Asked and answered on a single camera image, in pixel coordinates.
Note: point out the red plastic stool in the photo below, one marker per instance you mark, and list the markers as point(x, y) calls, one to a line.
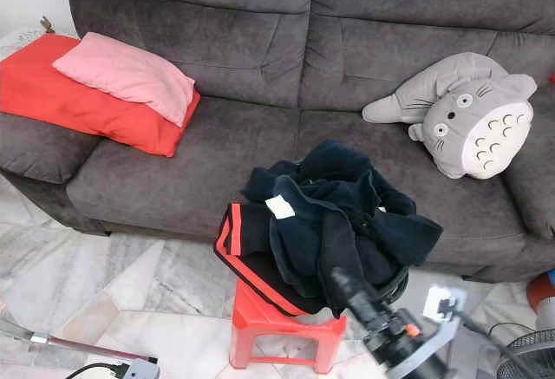
point(277, 336)

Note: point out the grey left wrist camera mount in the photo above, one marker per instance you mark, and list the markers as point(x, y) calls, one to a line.
point(134, 370)

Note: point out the red round container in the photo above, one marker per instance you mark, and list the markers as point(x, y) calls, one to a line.
point(542, 290)

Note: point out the navy fleece garment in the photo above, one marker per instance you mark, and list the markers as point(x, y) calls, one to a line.
point(347, 223)

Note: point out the black mesh floor fan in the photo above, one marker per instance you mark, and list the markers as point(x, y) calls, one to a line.
point(531, 357)

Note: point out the grey totoro plush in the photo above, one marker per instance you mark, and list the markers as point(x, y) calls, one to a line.
point(468, 119)

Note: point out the pink pillow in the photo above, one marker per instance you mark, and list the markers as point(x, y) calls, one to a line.
point(126, 74)

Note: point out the dark grey fabric sofa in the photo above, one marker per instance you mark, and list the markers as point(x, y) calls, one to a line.
point(199, 15)

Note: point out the lace covered side table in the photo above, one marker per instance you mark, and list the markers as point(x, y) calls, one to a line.
point(17, 41)

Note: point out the black red striped track pants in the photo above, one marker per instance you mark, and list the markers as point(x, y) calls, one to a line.
point(264, 275)

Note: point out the black laundry basket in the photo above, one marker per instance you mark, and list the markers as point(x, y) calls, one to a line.
point(399, 288)

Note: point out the red pillow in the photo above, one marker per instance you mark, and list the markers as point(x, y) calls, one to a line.
point(69, 101)

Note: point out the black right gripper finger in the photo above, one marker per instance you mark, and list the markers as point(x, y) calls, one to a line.
point(360, 301)

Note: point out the silver metal clothes rack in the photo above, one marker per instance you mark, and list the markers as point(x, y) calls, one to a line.
point(39, 340)

